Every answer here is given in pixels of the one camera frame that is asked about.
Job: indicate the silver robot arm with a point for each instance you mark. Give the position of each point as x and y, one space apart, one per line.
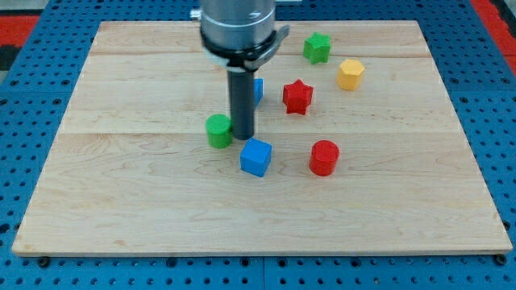
236 24

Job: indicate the yellow hexagon block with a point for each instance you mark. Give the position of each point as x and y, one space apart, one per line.
350 74

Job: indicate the blue cube block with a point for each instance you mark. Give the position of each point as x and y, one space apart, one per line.
256 157

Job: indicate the green cylinder block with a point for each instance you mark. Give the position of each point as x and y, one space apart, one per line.
218 131

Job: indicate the red star block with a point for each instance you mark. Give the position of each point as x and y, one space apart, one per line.
297 97

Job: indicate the blue block behind tool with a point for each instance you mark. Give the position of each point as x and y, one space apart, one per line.
258 90

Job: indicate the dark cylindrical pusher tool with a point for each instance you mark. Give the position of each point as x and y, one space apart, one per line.
242 104

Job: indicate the red cylinder block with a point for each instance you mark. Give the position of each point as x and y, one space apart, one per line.
323 157

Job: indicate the wooden board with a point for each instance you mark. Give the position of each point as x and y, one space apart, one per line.
130 172

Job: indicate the green star block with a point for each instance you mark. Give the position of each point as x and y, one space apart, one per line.
317 48

